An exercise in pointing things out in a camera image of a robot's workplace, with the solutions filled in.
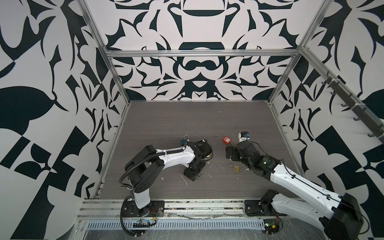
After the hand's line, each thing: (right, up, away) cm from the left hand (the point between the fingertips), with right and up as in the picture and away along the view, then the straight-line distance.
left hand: (203, 170), depth 85 cm
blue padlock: (-12, +14, +12) cm, 22 cm away
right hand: (+16, +13, -3) cm, 21 cm away
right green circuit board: (+31, -22, -13) cm, 40 cm away
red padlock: (+16, +15, +12) cm, 25 cm away
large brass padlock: (+20, 0, +2) cm, 20 cm away
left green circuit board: (-33, -22, -12) cm, 41 cm away
